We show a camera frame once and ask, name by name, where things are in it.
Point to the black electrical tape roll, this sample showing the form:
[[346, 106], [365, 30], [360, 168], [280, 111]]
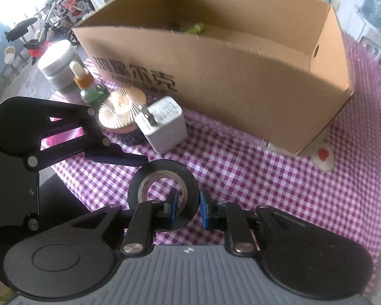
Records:
[[190, 184]]

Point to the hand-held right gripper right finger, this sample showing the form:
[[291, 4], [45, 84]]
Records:
[[204, 209]]

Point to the white water dispenser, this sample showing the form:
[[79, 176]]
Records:
[[373, 38]]

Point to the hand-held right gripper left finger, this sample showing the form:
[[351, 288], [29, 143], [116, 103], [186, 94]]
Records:
[[173, 209]]

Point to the red plastic bag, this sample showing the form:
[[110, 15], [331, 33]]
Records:
[[34, 50]]

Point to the cream cloth with red heart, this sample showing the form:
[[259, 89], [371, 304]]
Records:
[[320, 155]]

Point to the green tube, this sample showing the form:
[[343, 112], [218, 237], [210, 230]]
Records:
[[195, 28]]

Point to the purple checkered tablecloth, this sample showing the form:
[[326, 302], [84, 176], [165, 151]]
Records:
[[257, 190]]

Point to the white charger plug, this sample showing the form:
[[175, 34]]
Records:
[[165, 130]]

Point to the pink plastic lid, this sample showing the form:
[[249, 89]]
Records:
[[60, 136]]

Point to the white bottle with green label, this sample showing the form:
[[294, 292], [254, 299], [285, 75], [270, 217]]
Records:
[[58, 60]]

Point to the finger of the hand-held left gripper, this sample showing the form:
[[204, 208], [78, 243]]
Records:
[[39, 224], [120, 157]]

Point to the brown cardboard box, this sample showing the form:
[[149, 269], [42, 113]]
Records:
[[241, 79]]

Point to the green dropper bottle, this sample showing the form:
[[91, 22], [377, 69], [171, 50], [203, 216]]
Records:
[[89, 92]]

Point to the white cup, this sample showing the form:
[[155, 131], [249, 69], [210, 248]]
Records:
[[9, 55]]

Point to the rose gold cosmetic jar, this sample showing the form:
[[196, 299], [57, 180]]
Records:
[[120, 111]]

